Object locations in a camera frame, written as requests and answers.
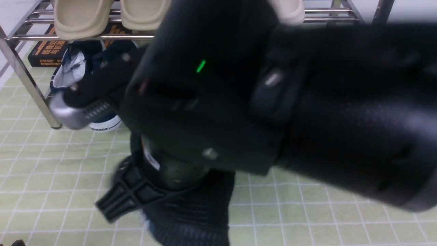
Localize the black orange book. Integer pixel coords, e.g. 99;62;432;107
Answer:
27;23;133;67

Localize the navy canvas shoe left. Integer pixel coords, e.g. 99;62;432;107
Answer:
48;40;105;97

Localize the stainless steel shoe rack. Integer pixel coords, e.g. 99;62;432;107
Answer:
0;0;395;129

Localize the tan slipper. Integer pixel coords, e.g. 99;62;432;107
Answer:
54;0;114;40
120;0;172;31

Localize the navy canvas shoe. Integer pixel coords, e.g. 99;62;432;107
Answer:
89;40;139;132
48;40;105;97

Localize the dark object bottom left corner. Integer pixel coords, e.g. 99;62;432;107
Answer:
11;240;26;246

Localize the cream slipper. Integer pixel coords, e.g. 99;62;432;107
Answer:
269;0;305;25

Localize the black mesh sneaker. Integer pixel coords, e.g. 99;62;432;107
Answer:
111;155;236;246

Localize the green checkered tablecloth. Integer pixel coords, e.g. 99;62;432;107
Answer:
0;68;437;246

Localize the tan slipper far left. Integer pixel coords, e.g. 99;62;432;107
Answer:
54;0;114;40

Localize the navy canvas shoe right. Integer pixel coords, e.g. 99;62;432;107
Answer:
89;40;139;132

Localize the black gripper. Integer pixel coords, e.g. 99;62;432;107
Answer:
96;133;214;223

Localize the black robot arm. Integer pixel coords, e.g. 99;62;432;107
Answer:
96;0;436;222

